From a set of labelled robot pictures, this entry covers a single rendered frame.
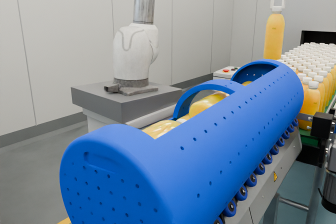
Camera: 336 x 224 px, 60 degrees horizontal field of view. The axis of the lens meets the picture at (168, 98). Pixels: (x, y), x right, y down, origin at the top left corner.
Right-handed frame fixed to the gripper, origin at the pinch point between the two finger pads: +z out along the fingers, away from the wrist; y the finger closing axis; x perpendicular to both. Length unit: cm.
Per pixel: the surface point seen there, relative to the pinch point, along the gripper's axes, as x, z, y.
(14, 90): 33, 83, -261
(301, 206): 33, 114, 17
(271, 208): -12, 88, 9
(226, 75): 9.1, 35.7, -23.7
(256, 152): -66, 35, 13
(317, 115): -2.2, 45.3, 20.5
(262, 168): -48, 49, 10
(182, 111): -56, 33, -13
